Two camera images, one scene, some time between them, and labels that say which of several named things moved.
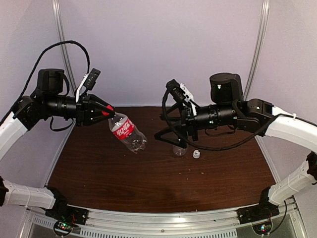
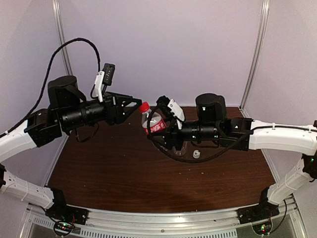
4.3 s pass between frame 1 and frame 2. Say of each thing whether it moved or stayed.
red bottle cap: moved
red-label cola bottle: moved
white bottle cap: stayed
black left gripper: moved
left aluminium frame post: stayed
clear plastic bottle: stayed
